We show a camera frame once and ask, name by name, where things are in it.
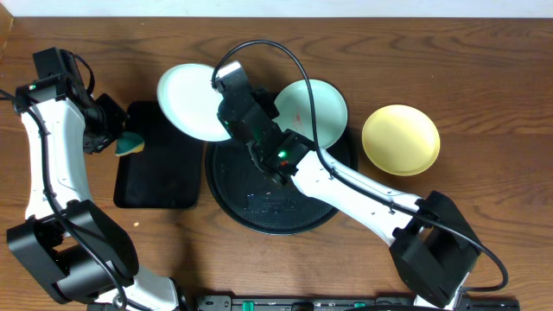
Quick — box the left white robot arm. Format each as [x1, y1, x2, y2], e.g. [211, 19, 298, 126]
[7, 48, 185, 310]

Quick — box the round black tray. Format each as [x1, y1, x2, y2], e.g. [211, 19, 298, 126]
[205, 141, 338, 235]

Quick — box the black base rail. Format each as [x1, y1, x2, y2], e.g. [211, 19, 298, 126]
[162, 295, 521, 311]

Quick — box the rectangular black tray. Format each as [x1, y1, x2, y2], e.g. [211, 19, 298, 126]
[113, 101, 204, 209]

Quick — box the yellow plate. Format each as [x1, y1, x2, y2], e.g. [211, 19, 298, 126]
[361, 105, 441, 176]

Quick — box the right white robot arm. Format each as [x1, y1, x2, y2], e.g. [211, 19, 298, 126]
[212, 61, 480, 309]

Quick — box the mint green plate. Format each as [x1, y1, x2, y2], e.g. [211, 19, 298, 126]
[274, 79, 347, 149]

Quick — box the green yellow sponge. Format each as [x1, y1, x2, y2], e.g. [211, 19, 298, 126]
[115, 131, 145, 156]

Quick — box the white plate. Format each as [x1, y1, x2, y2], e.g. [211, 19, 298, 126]
[156, 63, 231, 142]

